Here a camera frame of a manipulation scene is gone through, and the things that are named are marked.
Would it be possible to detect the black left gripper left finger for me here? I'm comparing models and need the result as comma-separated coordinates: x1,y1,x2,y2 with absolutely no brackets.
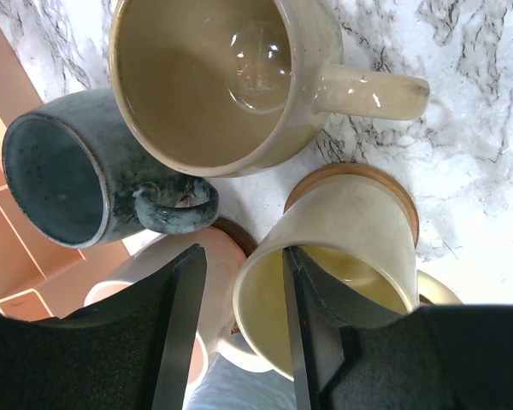
0,244,207,409

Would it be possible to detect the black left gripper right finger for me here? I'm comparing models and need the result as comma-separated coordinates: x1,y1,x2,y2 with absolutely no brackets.
282,247,513,409

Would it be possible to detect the pink mug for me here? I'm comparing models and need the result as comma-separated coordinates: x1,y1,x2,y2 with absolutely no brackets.
84,227,258,389

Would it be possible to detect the yellow mug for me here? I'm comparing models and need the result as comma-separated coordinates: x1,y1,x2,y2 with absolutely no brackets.
233,174,460,380

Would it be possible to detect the grey mug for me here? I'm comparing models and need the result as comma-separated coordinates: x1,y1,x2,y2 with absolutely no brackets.
2,89,219,249

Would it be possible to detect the tan mug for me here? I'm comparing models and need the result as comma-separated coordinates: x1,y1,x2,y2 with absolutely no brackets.
109,1,430,178

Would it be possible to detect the blue mug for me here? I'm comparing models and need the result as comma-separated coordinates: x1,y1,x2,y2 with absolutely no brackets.
184,355,297,410

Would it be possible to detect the dark walnut coaster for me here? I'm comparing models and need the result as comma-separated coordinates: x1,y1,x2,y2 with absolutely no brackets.
213,216,257,257

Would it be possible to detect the peach plastic file organizer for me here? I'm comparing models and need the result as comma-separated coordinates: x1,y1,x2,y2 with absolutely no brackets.
0,29,129,320

